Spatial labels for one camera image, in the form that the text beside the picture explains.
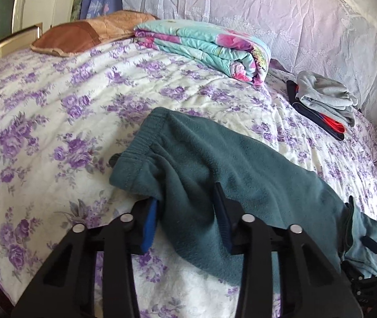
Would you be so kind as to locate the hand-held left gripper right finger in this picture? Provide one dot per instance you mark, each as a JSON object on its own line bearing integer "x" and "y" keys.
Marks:
{"x": 224, "y": 222}

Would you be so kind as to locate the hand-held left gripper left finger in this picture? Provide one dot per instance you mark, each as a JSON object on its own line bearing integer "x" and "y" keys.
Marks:
{"x": 150, "y": 225}

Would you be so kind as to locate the teal fleece pants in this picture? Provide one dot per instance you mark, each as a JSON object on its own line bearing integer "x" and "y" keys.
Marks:
{"x": 241, "y": 159}

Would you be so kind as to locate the folded dark red-striped garment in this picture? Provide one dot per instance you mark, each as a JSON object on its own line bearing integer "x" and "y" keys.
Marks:
{"x": 307, "y": 112}

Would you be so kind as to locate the folded grey garment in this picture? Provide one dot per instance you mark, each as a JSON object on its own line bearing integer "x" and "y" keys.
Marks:
{"x": 324, "y": 92}

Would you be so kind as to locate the purple floral bedspread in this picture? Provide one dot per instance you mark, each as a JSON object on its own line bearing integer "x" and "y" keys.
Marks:
{"x": 59, "y": 106}

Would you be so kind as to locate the folded teal pink floral quilt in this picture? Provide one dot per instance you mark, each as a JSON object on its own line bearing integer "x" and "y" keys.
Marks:
{"x": 201, "y": 39}

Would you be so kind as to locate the brown pillow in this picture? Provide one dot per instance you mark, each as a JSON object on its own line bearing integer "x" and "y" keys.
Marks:
{"x": 75, "y": 36}

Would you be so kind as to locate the golden bed headboard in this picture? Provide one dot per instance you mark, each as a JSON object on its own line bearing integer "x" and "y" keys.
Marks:
{"x": 6, "y": 46}

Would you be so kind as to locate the white wardrobe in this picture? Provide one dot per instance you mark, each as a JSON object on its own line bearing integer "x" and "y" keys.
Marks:
{"x": 49, "y": 3}

